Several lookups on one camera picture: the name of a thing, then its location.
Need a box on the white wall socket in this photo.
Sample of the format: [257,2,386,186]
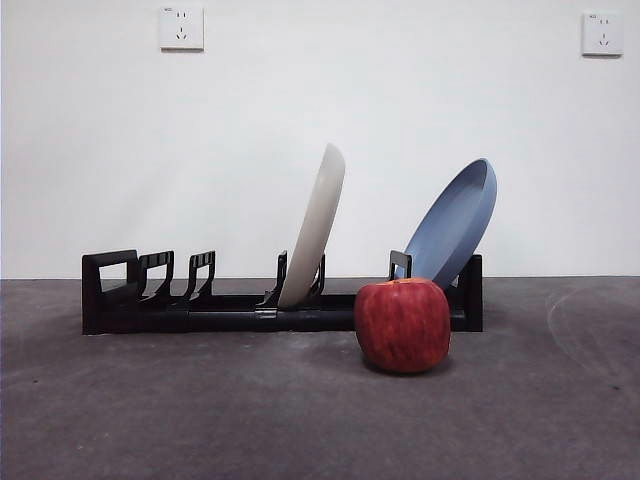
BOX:
[581,12,625,58]
[159,3,205,53]

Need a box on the cream white plate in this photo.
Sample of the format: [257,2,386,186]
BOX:
[277,142,347,308]

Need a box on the blue plate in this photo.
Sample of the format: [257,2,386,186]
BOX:
[402,157,498,294]

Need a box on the red apple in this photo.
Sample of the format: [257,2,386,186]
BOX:
[353,278,452,374]

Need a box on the black plate rack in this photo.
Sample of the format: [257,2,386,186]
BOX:
[81,248,484,335]

